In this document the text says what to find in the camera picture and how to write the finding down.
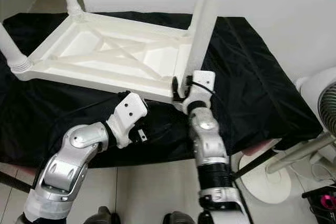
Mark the white plastic table top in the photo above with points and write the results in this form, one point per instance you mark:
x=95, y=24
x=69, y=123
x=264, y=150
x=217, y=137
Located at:
x=152, y=61

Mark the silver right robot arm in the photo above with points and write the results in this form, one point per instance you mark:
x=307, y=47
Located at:
x=207, y=129

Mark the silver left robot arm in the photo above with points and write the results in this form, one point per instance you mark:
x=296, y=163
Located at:
x=73, y=163

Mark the grey left robot foot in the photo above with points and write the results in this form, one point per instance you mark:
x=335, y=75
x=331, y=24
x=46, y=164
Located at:
x=107, y=217

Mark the grey robot foot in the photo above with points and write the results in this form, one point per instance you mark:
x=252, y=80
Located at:
x=176, y=219
x=107, y=217

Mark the black cloth table cover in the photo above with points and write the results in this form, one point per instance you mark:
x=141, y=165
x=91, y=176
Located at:
x=268, y=77

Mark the grey right robot foot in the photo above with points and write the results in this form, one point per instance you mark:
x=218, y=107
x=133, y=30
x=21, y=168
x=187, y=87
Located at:
x=176, y=219

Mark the pink table top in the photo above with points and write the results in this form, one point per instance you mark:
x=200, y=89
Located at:
x=262, y=148

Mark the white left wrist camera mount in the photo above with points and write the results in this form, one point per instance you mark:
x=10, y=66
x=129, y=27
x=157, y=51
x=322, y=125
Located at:
x=134, y=107

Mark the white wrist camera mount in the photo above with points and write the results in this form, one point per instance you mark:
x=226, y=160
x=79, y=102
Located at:
x=205, y=80
x=134, y=107

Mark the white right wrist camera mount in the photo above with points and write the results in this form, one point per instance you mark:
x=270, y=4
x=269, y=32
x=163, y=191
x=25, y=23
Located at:
x=205, y=80

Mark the white pedestal fan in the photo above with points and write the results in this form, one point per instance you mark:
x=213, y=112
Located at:
x=262, y=187

